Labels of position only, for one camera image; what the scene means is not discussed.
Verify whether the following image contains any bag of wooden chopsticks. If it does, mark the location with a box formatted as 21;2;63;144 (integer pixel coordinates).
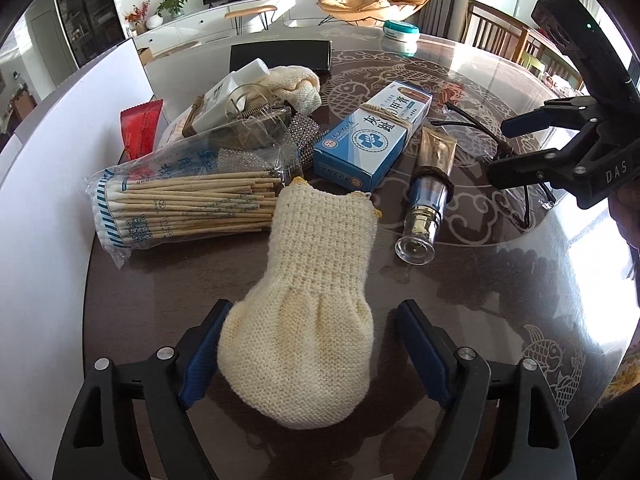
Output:
82;135;306;271

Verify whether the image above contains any cream knitted pouch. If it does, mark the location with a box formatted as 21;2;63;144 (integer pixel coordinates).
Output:
217;180;383;431

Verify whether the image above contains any dark glass display cabinet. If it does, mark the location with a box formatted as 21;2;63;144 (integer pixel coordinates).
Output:
52;0;126;68

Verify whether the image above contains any gold tube with clear cap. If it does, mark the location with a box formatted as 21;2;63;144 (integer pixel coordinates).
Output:
395;127;458;265

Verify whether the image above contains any red packet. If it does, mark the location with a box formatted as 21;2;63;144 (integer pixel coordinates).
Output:
120;99;165;161

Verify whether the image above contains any blue and white medicine box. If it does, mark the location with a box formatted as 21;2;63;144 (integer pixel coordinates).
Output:
313;81;433;193

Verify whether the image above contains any wooden stool with metal legs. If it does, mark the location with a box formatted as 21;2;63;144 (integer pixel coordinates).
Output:
225;4;278;36

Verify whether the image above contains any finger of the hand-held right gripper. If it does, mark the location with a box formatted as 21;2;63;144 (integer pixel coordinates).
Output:
500;96;608;137
487;132;598;191

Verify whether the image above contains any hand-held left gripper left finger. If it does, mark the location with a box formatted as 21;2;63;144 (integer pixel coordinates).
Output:
52;299;233;480

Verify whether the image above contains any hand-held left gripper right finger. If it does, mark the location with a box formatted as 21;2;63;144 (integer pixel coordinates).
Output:
395;299;578;480

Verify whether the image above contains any orange lounge chair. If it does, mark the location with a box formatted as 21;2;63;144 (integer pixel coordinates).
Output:
317;0;438;28

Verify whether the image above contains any wooden dining chair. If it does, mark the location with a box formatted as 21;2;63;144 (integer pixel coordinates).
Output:
460;0;531;58
522;27;586;91

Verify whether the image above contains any teal lidded white jar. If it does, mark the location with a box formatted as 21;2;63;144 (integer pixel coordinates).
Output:
382;20;420;55

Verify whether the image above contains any large white storage box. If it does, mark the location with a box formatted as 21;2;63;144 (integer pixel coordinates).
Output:
0;37;156;461

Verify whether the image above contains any red flower arrangement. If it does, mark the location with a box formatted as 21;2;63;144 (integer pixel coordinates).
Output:
125;2;151;33

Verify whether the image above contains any grey curtain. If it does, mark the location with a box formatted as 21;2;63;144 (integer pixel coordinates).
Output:
422;0;468;43

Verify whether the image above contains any white television cabinet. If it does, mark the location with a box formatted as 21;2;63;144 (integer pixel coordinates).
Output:
132;0;391;58

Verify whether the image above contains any clear rhinestone hair claw clip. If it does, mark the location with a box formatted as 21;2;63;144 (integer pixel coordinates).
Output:
220;82;331;181

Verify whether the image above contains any black box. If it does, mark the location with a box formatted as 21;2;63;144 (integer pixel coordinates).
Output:
230;40;332;76

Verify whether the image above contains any cream knitted cloth bundle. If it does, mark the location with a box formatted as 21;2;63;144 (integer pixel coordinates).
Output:
260;66;323;113

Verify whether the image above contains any thin black cord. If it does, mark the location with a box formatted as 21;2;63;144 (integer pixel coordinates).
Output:
430;102;556;231

